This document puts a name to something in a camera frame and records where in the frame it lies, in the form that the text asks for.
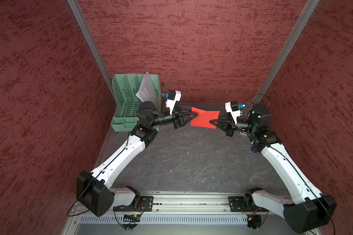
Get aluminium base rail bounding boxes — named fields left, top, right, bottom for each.
left=62, top=192, right=295, bottom=235

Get green plastic file organizer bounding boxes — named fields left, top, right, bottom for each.
left=110, top=73, right=162, bottom=133

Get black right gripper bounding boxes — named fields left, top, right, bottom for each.
left=209, top=112, right=256, bottom=136

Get aluminium left corner post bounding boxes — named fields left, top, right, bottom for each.
left=67, top=0, right=114, bottom=97

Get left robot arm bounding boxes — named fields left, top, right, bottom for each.
left=76, top=101, right=198, bottom=217

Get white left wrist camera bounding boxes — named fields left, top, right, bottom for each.
left=164, top=90, right=181, bottom=115

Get aluminium corner post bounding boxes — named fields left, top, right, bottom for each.
left=253, top=0, right=320, bottom=103
left=67, top=0, right=114, bottom=97

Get aluminium right corner post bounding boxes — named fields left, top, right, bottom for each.
left=253, top=0, right=320, bottom=103

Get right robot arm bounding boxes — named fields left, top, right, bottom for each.
left=210, top=101, right=337, bottom=234

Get white paper sheets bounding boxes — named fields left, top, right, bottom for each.
left=135, top=71, right=159, bottom=108

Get red square paper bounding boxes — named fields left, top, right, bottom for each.
left=190, top=107, right=220, bottom=129

